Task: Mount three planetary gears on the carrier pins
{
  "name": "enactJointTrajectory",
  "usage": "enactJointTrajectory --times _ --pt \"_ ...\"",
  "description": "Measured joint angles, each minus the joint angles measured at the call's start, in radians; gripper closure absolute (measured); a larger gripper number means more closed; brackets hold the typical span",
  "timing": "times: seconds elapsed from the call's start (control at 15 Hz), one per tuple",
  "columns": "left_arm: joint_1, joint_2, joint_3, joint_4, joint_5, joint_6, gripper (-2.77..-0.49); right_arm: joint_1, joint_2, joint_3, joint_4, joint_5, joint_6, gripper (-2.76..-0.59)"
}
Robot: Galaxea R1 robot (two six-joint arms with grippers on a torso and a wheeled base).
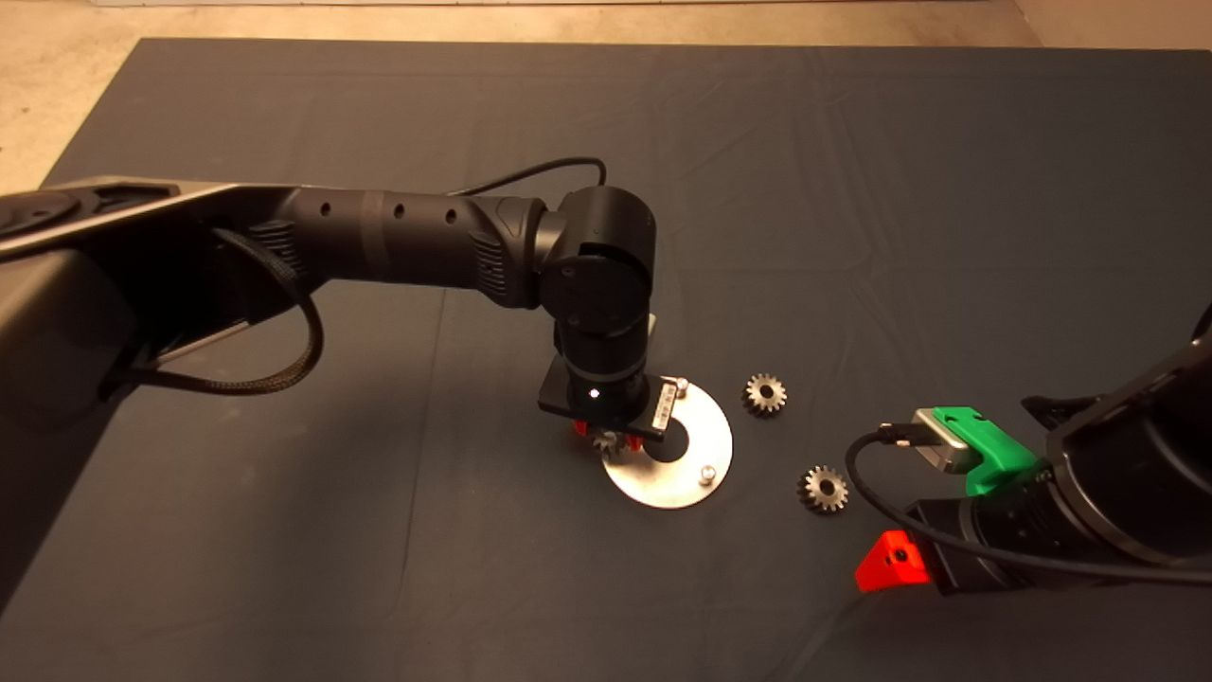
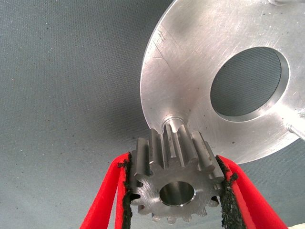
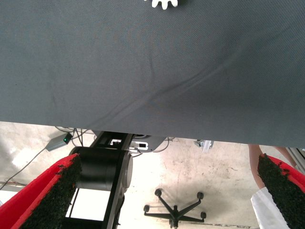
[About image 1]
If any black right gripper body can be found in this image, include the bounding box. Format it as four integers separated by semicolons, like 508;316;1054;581
903;498;1007;599

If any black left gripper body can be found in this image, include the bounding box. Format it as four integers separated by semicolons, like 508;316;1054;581
537;357;681;445

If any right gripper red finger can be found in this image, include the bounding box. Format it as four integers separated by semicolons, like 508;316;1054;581
854;529;928;595

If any round metal carrier plate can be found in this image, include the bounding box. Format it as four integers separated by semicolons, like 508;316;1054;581
602;377;735;512

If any dark grey table cloth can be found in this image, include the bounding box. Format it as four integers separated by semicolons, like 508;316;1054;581
0;36;1212;682

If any green right camera mount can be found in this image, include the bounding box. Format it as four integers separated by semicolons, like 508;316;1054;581
932;405;1039;499

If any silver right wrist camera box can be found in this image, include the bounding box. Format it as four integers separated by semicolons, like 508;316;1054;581
910;407;979;476

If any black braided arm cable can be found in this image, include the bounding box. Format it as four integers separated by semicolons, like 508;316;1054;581
103;226;326;397

